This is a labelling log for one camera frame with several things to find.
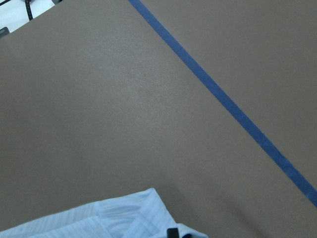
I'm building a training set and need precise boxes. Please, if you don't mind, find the light blue button shirt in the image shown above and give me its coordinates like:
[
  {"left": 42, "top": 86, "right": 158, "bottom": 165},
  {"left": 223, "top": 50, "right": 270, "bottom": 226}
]
[{"left": 0, "top": 188, "right": 207, "bottom": 238}]

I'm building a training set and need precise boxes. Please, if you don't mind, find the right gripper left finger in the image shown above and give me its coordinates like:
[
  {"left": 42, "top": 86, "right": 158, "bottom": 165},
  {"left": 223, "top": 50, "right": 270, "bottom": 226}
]
[{"left": 166, "top": 228, "right": 179, "bottom": 238}]

